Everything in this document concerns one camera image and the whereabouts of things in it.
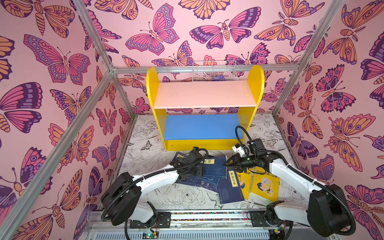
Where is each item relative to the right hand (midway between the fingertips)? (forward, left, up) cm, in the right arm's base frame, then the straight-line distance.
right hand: (225, 164), depth 78 cm
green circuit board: (-29, +38, -16) cm, 51 cm away
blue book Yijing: (-5, +15, -10) cm, 19 cm away
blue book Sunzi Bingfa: (0, +5, -6) cm, 8 cm away
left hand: (+2, +12, -7) cm, 14 cm away
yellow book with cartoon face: (-6, -23, -13) cm, 27 cm away
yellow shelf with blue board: (+53, +9, -17) cm, 56 cm away
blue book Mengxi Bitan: (-9, -3, -11) cm, 15 cm away
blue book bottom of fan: (+11, +27, -12) cm, 31 cm away
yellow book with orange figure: (-3, -13, -13) cm, 18 cm away
